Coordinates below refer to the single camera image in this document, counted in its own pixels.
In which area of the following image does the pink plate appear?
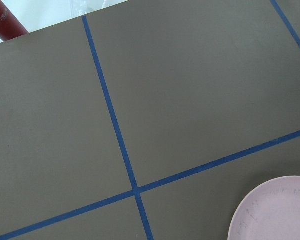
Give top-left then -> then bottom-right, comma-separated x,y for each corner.
227,176 -> 300,240

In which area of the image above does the dark red cylinder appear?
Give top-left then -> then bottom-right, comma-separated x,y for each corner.
0,0 -> 29,42

